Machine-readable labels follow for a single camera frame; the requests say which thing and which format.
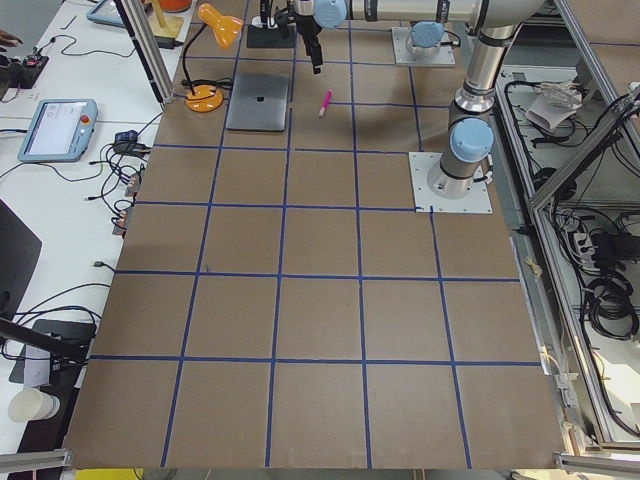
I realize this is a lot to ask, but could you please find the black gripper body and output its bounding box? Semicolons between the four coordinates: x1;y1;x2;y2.
259;0;276;28
293;12;322;43

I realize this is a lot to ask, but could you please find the pink pen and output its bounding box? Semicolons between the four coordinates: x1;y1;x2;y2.
318;89;333;118

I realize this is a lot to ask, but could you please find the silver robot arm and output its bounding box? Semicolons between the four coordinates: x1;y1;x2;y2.
286;1;543;199
246;1;460;55

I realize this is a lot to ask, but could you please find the black mousepad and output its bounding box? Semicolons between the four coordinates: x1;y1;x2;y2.
246;25;295;49

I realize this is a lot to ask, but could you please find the silver laptop notebook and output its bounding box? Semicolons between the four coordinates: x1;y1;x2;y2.
226;73;289;132

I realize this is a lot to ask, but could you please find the wooden stand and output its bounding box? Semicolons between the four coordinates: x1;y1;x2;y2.
149;0;184;39

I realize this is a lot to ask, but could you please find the black power adapter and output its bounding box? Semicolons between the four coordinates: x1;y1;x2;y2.
154;35;184;50

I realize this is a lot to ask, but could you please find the orange desk lamp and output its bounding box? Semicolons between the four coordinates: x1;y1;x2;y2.
181;2;246;114

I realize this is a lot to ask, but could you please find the blue teach pendant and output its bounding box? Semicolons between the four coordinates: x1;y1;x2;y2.
86;0;125;28
17;99;98;163

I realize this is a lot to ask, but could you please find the white paper cup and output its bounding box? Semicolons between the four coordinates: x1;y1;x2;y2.
8;388;60;423

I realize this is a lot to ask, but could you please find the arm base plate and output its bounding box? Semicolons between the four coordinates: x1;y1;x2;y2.
391;27;456;68
408;152;492;214

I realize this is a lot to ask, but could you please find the aluminium frame post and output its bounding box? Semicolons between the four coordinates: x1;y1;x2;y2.
115;0;174;105

